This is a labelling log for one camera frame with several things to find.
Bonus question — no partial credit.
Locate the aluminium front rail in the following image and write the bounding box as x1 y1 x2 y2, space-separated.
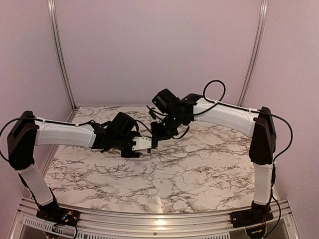
9 198 300 239

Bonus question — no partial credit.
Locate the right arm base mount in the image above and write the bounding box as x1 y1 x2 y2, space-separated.
230 202 274 228

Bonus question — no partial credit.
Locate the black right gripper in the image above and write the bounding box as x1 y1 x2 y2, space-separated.
150 113 185 141

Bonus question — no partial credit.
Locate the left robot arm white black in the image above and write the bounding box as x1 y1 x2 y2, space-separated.
7 111 152 222

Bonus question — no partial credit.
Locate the aluminium frame post right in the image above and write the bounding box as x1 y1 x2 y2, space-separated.
237 0 269 106

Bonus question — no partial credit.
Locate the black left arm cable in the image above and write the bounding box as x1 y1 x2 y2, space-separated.
0 117 153 162

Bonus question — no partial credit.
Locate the aluminium frame post left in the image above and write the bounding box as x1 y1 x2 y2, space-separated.
47 0 77 111

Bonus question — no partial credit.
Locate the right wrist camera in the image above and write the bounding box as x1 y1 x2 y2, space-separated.
147 105 162 122

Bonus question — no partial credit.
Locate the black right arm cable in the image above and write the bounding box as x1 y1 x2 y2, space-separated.
171 79 294 165

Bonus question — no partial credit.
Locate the aluminium frame post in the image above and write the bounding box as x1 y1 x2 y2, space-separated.
47 0 77 111
237 0 269 106

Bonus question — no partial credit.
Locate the white remote control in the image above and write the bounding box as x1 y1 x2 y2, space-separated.
135 149 151 161

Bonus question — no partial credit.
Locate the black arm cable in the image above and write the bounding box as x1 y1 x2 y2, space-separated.
171 79 294 165
0 117 153 162

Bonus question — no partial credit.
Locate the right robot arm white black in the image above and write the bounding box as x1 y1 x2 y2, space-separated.
151 89 277 223

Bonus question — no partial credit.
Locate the white battery cover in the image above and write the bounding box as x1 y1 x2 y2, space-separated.
199 153 210 160

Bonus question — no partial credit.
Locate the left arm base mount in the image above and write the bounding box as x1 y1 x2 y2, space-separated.
36 199 80 227

